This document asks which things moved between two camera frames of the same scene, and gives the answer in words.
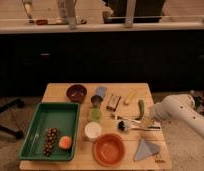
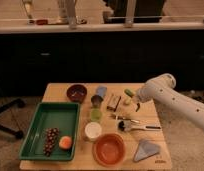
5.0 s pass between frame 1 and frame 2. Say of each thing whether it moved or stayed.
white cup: stayed
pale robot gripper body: moved
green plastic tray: stayed
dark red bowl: stayed
